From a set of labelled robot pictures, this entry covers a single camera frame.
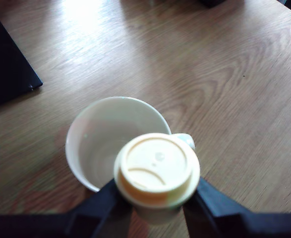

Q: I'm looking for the white ceramic mug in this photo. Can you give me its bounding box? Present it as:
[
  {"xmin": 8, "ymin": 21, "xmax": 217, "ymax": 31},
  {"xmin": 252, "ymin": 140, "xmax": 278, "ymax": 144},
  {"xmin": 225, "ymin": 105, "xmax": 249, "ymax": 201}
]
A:
[{"xmin": 65, "ymin": 96, "xmax": 196, "ymax": 193}]

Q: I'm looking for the dark flat board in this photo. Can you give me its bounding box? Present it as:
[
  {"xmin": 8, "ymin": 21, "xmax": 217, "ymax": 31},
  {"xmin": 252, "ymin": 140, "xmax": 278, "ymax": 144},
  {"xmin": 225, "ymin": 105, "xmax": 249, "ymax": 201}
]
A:
[{"xmin": 0, "ymin": 4, "xmax": 44, "ymax": 112}]

